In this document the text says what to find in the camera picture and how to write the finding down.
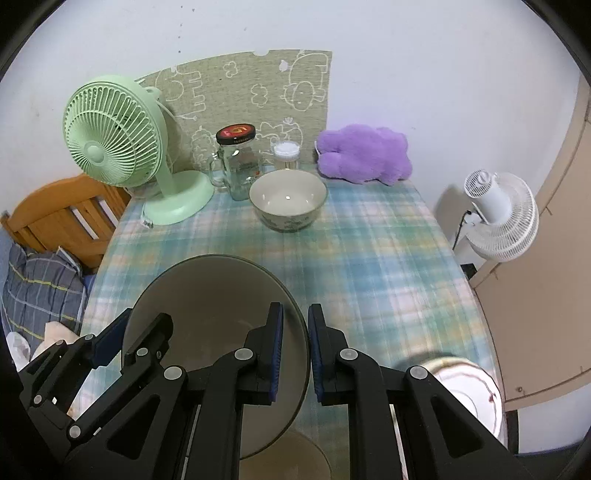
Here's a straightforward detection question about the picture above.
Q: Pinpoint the white plate red pattern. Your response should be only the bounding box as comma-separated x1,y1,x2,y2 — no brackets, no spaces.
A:
418,354,504,439

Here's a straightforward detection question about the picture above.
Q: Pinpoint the white clip fan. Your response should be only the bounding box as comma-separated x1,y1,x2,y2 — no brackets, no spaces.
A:
463,170,540,263

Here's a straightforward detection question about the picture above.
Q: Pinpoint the glass jar black lid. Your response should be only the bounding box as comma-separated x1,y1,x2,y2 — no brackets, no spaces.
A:
215,124,264,201

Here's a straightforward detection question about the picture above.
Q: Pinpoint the glass mug with handle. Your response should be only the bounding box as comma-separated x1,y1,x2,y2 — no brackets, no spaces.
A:
208,151,236,190

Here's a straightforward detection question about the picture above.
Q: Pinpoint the white cloth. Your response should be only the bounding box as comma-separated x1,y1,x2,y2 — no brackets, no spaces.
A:
7,322,79,370

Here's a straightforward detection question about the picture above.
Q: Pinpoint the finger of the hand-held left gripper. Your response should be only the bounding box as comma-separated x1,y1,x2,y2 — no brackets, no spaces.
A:
19,307,134,418
66,313,175,440

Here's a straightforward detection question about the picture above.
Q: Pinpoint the green cartoon wall mat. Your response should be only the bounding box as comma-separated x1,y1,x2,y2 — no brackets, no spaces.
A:
139,47,334,174

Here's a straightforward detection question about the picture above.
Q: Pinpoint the cotton swab container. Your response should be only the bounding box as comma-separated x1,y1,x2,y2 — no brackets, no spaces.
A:
271,141,301,172

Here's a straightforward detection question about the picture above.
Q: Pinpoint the large floral ceramic bowl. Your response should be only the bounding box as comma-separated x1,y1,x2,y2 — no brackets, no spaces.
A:
248,169,328,233

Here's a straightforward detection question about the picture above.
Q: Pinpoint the purple plush toy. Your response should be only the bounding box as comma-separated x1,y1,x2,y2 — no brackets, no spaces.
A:
315,123,413,186

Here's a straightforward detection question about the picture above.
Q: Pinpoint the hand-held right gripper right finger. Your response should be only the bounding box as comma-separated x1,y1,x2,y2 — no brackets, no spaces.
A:
307,303,546,480

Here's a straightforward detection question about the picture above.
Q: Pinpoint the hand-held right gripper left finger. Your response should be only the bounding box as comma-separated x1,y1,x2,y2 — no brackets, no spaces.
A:
62,302,284,480

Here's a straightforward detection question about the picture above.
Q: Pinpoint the black fan cable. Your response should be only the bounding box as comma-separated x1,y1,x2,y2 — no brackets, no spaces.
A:
450,210,476,250

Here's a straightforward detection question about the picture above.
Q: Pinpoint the green desk fan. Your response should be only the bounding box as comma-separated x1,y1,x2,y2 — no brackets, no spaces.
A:
62,75,214,226

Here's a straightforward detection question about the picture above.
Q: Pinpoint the plaid tablecloth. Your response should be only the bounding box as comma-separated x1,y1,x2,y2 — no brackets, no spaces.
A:
78,171,504,480

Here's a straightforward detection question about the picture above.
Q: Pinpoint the blue plaid pillow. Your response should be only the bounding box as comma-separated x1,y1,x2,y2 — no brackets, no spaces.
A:
0,242,88,342

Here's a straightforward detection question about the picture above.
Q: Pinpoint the medium floral ceramic bowl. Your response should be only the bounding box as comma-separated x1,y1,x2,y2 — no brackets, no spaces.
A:
121,254,311,460

